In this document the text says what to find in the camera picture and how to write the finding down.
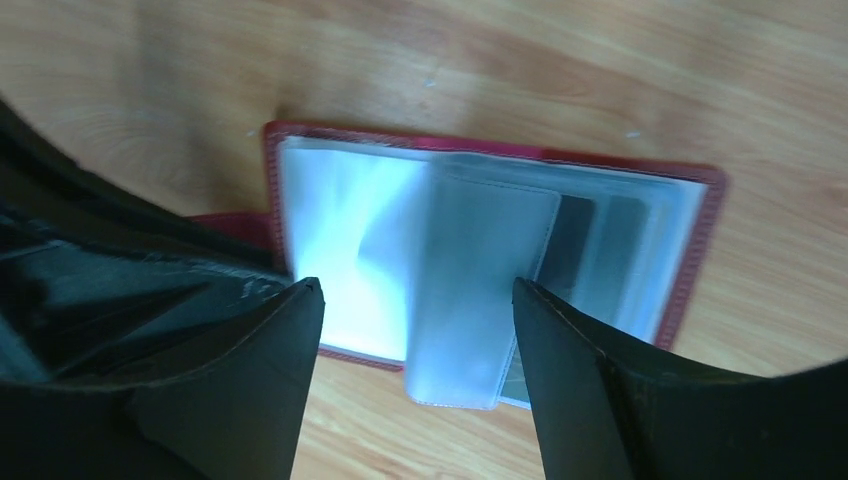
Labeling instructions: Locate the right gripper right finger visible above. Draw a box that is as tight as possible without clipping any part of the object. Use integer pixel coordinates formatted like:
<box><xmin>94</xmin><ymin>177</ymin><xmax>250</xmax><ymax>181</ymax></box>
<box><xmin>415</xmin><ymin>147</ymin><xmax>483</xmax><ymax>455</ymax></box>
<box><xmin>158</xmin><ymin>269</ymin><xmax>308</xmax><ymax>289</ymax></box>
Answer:
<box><xmin>512</xmin><ymin>279</ymin><xmax>847</xmax><ymax>479</ymax></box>

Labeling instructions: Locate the red leather card holder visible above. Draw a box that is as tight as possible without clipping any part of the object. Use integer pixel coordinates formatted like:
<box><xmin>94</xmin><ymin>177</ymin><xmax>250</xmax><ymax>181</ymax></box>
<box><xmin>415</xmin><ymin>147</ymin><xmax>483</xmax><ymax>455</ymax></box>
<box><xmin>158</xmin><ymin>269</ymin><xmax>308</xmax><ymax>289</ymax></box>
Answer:
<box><xmin>188</xmin><ymin>120</ymin><xmax>729</xmax><ymax>412</ymax></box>

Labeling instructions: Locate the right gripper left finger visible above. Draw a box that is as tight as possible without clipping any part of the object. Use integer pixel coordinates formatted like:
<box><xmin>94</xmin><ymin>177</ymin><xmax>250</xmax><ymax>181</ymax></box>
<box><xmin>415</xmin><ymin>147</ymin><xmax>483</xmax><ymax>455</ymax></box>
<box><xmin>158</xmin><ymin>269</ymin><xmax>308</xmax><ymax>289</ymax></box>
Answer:
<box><xmin>1</xmin><ymin>278</ymin><xmax>325</xmax><ymax>479</ymax></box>

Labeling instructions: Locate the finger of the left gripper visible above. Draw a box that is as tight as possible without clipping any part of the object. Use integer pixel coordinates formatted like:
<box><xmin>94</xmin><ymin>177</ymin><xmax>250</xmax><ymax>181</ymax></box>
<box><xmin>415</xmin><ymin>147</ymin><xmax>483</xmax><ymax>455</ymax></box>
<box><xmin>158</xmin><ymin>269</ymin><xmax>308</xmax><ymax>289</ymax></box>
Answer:
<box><xmin>1</xmin><ymin>218</ymin><xmax>291</xmax><ymax>383</ymax></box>
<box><xmin>1</xmin><ymin>102</ymin><xmax>274</xmax><ymax>268</ymax></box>

